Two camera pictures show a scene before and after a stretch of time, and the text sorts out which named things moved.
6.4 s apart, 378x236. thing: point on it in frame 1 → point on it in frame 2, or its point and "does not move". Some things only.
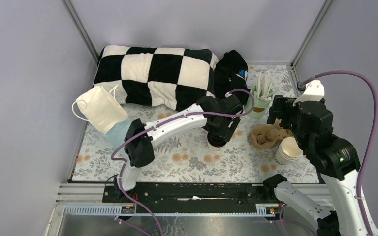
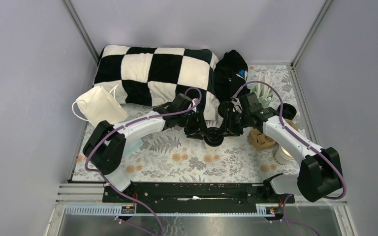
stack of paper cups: x=288 y=151 does not move
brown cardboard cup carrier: x=266 y=136 does not move
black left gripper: x=227 y=132 → x=199 y=128
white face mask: x=99 y=106 does not move
